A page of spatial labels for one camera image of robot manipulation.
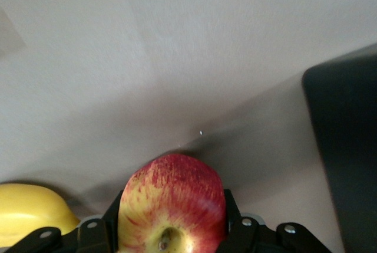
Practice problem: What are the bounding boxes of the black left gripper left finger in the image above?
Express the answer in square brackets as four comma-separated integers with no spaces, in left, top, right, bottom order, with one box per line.
[0,189,123,253]

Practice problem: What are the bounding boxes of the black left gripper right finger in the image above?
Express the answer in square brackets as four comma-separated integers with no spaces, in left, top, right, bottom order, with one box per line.
[219,188,333,253]

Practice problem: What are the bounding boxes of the yellow banana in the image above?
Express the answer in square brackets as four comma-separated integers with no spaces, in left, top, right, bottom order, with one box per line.
[0,183,81,248]

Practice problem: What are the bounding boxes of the red yellow apple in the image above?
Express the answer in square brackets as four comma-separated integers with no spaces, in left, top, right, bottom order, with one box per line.
[117,153,227,253]

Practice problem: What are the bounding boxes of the black plastic box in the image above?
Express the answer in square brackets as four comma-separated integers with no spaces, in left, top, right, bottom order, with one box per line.
[302,43,377,253]

